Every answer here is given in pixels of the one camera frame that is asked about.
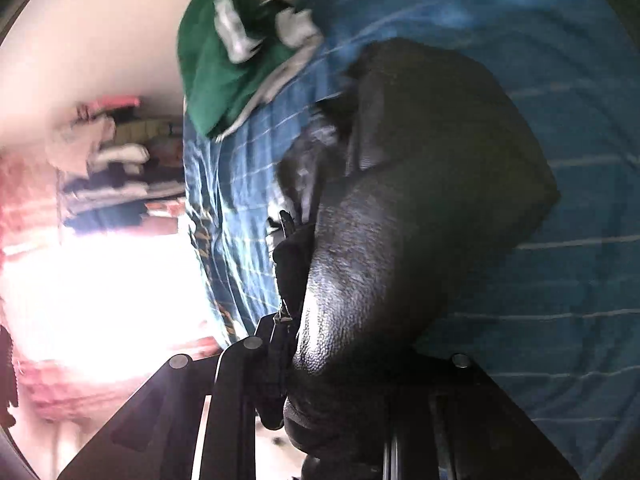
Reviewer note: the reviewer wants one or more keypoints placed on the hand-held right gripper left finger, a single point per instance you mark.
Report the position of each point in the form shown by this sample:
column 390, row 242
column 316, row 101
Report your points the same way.
column 234, row 385

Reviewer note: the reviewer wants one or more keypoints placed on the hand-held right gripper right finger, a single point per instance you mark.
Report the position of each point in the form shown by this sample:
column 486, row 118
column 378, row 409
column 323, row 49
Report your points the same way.
column 467, row 410

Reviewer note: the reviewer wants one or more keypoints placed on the pile of folded clothes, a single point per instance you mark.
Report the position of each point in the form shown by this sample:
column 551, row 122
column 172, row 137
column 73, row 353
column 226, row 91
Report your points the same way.
column 120, row 180

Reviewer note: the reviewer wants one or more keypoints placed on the red patterned cloth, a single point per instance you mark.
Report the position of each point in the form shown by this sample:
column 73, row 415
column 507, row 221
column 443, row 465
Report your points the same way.
column 55, row 380

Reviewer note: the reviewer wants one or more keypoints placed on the green and white garment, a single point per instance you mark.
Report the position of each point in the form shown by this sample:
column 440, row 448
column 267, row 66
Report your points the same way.
column 210, row 60

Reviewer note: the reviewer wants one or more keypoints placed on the blue striped bed sheet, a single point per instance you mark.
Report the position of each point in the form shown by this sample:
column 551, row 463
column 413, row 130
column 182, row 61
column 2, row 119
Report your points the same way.
column 550, row 85

